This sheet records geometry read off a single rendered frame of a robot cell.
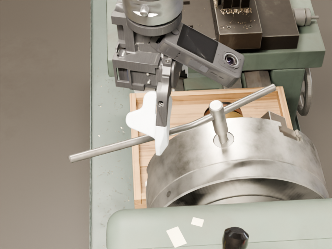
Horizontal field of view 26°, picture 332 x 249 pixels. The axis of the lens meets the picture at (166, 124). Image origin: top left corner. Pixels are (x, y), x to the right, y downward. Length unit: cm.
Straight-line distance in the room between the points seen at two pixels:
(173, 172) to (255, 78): 66
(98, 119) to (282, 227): 115
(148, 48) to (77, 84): 205
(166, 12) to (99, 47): 147
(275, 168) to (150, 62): 31
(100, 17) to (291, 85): 83
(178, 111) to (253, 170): 57
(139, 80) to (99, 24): 146
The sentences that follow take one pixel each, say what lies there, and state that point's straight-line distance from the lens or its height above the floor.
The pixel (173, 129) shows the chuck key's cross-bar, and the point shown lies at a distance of 109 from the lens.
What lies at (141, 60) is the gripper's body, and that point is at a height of 148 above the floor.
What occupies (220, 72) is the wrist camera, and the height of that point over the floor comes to 148.
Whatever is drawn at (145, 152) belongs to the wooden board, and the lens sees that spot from 159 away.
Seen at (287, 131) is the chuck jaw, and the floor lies 120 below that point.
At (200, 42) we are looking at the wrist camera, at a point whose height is 150.
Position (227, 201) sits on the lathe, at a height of 119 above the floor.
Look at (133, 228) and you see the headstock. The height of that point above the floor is 125.
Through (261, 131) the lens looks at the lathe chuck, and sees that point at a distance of 118.
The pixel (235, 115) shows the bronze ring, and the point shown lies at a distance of 135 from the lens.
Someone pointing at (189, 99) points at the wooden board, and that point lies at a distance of 168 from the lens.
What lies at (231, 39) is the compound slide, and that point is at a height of 100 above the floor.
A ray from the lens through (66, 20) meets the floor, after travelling 326.
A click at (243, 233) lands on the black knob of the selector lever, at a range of 86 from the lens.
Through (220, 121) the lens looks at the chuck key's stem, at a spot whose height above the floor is 129.
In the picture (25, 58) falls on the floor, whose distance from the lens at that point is 312.
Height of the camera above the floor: 213
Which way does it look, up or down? 49 degrees down
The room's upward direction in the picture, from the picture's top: straight up
